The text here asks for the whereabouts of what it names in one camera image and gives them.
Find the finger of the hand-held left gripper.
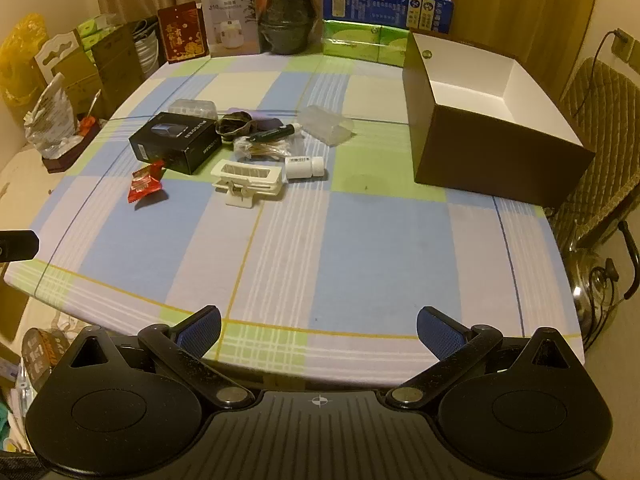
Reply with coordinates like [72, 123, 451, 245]
[0, 230, 40, 262]

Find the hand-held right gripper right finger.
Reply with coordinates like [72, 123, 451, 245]
[383, 305, 578, 412]

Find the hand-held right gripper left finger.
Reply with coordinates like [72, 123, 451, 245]
[60, 305, 255, 412]

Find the red snack packet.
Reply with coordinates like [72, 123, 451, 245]
[126, 160, 166, 204]

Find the white plastic clip holder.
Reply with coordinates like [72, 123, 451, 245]
[210, 159, 285, 208]

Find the brown cardboard box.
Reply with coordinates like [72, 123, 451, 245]
[402, 29, 596, 208]

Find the black product box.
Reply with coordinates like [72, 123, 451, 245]
[128, 111, 223, 176]

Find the bag of cotton swabs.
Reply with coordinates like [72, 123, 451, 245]
[232, 135, 306, 163]

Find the white pill bottle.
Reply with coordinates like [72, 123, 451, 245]
[284, 155, 328, 182]

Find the green pen with white cap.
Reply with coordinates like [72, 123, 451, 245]
[248, 123, 306, 143]

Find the purple plastic object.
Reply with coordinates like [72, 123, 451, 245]
[250, 112, 283, 136]

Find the ribbed clear plastic container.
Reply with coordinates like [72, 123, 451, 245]
[167, 98, 218, 122]

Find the clear plastic case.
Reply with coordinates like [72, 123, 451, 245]
[299, 105, 353, 147]

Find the dark wooden base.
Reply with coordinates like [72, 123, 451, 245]
[41, 120, 103, 175]

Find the round printed container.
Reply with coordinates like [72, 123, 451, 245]
[22, 327, 71, 386]

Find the crumpled silver bag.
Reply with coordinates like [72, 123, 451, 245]
[24, 72, 83, 161]

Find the steel kettle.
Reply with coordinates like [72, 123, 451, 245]
[565, 250, 621, 336]

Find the carton with white header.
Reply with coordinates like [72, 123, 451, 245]
[34, 30, 103, 118]

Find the yellow plastic bag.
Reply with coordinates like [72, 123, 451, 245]
[0, 14, 48, 126]

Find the brown carton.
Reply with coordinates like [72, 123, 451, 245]
[92, 25, 143, 111]

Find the light green tissue pack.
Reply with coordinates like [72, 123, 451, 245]
[77, 14, 126, 51]

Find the stack of metal plates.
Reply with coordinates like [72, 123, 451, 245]
[131, 19, 163, 80]

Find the red gift box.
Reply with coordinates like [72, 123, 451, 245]
[157, 1, 210, 65]

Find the woven chair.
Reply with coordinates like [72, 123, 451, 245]
[547, 57, 640, 261]

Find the white appliance box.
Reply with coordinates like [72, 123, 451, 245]
[201, 0, 266, 58]

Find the dark wrapped vase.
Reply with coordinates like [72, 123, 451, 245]
[258, 0, 321, 56]

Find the blue printed box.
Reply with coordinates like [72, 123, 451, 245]
[322, 0, 455, 36]

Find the orange handled screwdriver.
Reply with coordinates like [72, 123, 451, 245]
[77, 89, 103, 136]

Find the black power cable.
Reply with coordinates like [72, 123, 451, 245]
[575, 30, 621, 121]

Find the wall power outlet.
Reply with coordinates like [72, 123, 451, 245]
[611, 27, 638, 63]

